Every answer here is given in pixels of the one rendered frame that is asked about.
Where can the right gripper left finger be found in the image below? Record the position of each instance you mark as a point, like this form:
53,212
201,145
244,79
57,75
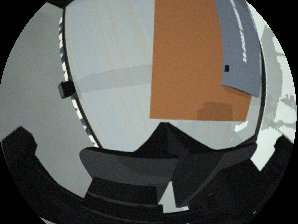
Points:
149,165

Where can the grey network switch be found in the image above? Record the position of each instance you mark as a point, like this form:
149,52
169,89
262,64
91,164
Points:
242,62

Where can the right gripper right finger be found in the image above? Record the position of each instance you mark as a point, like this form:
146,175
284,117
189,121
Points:
198,163

